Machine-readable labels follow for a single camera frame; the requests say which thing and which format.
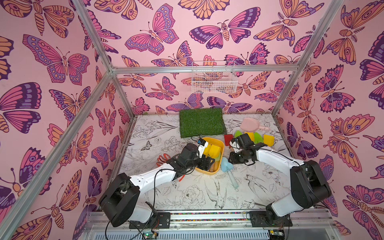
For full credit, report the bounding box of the green trowel yellow handle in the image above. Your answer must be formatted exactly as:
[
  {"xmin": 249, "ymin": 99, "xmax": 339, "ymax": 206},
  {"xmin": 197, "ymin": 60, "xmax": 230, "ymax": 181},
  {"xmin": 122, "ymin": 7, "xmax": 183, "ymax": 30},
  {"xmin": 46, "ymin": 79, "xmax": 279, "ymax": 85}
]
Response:
[{"xmin": 254, "ymin": 132, "xmax": 264, "ymax": 144}]

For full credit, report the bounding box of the yellow plastic shovel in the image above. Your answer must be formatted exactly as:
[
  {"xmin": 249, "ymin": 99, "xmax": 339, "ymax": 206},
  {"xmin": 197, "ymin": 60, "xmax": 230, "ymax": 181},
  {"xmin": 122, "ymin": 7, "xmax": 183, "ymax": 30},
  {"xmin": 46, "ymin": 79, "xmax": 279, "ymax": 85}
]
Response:
[
  {"xmin": 263, "ymin": 134, "xmax": 275, "ymax": 147},
  {"xmin": 208, "ymin": 145, "xmax": 221, "ymax": 159}
]

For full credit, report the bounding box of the red shovel wooden handle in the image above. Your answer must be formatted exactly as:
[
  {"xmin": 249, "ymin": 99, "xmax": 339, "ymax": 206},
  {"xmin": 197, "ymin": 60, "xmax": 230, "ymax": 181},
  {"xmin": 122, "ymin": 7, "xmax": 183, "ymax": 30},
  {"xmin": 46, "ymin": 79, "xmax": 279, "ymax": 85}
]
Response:
[{"xmin": 224, "ymin": 134, "xmax": 234, "ymax": 147}]

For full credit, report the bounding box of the blue trowel white handle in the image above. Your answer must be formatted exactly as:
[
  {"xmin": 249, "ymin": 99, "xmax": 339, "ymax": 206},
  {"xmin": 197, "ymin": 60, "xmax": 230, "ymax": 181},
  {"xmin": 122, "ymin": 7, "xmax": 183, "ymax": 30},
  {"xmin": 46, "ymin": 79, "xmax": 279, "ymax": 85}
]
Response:
[{"xmin": 221, "ymin": 157, "xmax": 239, "ymax": 190}]

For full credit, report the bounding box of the yellow plastic storage box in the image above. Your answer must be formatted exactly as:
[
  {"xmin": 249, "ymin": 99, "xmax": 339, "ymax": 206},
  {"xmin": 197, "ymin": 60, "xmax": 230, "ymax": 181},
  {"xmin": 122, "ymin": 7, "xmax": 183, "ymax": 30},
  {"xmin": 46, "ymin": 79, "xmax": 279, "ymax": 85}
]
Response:
[{"xmin": 196, "ymin": 137, "xmax": 225, "ymax": 175}]

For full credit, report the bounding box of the green trowel wooden handle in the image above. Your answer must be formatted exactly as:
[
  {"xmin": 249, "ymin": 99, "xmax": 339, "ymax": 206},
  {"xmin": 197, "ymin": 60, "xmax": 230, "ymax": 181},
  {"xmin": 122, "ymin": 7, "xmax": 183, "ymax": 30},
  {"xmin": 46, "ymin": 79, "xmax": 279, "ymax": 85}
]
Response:
[{"xmin": 234, "ymin": 130, "xmax": 243, "ymax": 138}]

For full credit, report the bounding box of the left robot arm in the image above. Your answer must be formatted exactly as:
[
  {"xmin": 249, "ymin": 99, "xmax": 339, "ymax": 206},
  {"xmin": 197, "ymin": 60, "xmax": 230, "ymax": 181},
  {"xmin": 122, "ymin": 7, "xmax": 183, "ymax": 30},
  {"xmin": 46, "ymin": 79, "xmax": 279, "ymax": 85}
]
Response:
[{"xmin": 99, "ymin": 143, "xmax": 215, "ymax": 227}]

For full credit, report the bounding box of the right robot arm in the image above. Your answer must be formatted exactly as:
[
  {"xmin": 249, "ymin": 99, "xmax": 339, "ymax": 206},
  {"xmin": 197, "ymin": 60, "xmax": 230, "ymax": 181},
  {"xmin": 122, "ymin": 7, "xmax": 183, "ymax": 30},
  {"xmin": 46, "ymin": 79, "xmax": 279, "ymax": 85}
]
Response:
[{"xmin": 229, "ymin": 134, "xmax": 332, "ymax": 220}]

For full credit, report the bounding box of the red white garden glove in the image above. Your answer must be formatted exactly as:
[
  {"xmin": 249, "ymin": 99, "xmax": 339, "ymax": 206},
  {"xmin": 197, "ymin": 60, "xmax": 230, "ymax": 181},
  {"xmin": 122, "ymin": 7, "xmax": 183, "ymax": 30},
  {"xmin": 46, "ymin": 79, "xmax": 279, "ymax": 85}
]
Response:
[{"xmin": 156, "ymin": 153, "xmax": 186, "ymax": 182}]

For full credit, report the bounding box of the pink plastic dustpan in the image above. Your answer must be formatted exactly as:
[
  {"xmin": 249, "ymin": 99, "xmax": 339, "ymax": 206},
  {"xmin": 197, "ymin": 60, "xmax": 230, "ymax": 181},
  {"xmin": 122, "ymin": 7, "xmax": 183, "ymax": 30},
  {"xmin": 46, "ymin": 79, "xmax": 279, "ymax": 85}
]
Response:
[{"xmin": 240, "ymin": 118, "xmax": 271, "ymax": 132}]

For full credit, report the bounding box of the artificial grass mat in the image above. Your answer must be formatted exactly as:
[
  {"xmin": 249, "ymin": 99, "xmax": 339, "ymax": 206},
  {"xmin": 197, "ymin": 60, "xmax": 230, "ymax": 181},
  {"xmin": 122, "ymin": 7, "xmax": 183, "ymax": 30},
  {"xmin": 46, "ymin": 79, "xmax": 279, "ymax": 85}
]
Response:
[{"xmin": 179, "ymin": 108, "xmax": 227, "ymax": 138}]

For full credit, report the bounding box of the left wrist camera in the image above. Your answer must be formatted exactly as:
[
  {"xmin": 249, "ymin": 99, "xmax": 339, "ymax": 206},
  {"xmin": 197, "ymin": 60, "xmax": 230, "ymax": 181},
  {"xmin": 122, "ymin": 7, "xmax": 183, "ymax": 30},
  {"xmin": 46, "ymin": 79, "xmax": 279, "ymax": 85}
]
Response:
[{"xmin": 197, "ymin": 138, "xmax": 209, "ymax": 158}]

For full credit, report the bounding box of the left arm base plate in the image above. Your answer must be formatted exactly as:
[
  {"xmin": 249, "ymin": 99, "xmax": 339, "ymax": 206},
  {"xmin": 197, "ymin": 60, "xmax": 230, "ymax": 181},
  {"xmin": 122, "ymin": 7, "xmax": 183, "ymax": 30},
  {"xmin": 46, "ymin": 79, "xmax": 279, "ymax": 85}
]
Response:
[{"xmin": 129, "ymin": 212, "xmax": 171, "ymax": 230}]

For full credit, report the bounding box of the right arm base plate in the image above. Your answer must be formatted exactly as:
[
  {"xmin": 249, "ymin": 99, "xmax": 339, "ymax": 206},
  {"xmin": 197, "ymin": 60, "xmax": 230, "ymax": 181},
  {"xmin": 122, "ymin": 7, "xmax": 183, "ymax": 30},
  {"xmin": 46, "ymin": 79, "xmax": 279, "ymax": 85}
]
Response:
[{"xmin": 249, "ymin": 211, "xmax": 293, "ymax": 228}]

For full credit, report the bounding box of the white wire basket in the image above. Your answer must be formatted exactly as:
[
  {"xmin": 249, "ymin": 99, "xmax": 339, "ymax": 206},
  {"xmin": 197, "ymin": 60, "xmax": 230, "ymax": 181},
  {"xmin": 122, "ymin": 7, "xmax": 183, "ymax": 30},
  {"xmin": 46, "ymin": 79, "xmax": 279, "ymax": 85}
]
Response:
[{"xmin": 190, "ymin": 61, "xmax": 238, "ymax": 94}]

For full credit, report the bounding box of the aluminium frame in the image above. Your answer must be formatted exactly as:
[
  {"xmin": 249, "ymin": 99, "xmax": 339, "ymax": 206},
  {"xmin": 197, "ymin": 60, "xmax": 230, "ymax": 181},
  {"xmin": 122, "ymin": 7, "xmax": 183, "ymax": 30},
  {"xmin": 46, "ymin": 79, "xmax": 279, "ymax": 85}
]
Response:
[{"xmin": 0, "ymin": 0, "xmax": 346, "ymax": 240}]

